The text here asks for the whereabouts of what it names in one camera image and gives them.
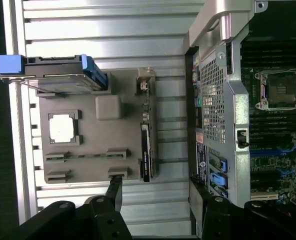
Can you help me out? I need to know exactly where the blue slot clip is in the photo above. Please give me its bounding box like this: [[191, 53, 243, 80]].
[[219, 159, 229, 174], [217, 187, 229, 199], [209, 172, 229, 189]]

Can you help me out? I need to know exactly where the white PCI slot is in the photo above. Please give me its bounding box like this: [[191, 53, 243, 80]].
[[249, 191, 279, 201]]

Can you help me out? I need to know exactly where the bare green RAM stick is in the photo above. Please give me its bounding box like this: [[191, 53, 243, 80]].
[[45, 152, 128, 161]]

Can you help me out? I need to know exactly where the green motherboard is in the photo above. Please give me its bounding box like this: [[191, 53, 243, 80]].
[[240, 32, 296, 203]]

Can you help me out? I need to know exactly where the grey parts rack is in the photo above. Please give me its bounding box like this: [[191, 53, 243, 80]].
[[34, 69, 159, 185]]

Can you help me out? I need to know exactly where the blue expansion slot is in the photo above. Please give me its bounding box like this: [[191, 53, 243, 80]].
[[249, 146, 296, 156]]

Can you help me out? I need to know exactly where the silver CPU chip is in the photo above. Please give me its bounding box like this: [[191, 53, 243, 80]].
[[48, 116, 78, 144]]

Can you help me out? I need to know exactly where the open black PC case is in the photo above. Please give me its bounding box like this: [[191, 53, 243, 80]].
[[184, 0, 296, 210]]

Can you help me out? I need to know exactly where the CPU socket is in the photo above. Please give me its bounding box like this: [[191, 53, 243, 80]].
[[252, 68, 296, 112]]

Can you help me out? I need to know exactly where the hard disk in blue caddy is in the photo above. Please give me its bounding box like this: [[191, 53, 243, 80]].
[[0, 53, 112, 93]]

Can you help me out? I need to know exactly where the black RAM slot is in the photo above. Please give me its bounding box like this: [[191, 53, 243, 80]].
[[241, 56, 296, 63], [241, 62, 296, 69], [241, 44, 296, 51], [241, 50, 296, 57]]

